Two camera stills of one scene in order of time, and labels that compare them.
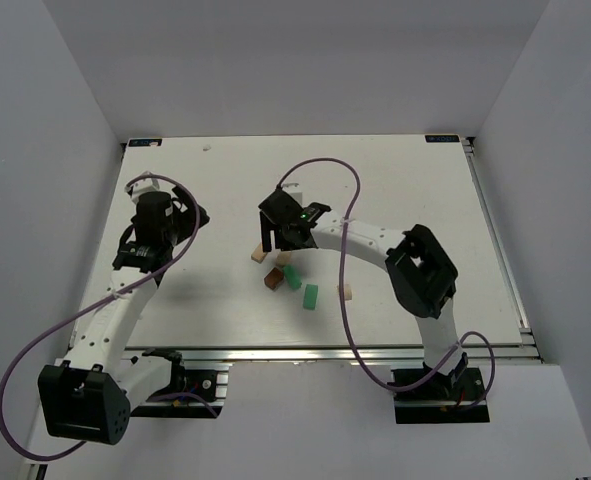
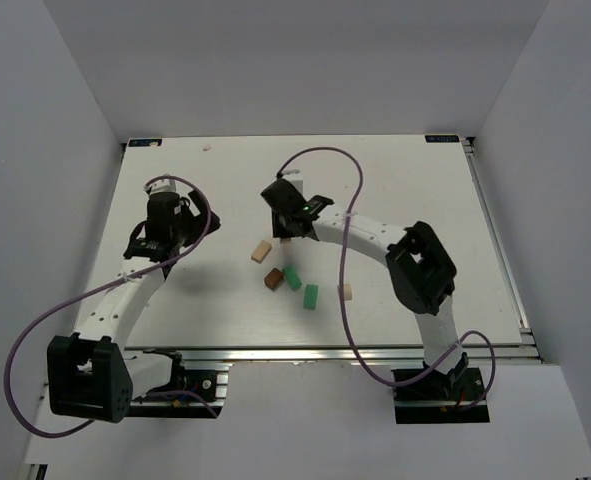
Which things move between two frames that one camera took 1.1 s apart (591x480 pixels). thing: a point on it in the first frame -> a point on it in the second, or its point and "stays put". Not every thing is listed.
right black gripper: [273, 220] -> [283, 220]
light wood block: [259, 254] stays put
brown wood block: [274, 278] stays put
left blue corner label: [145, 142] stays put
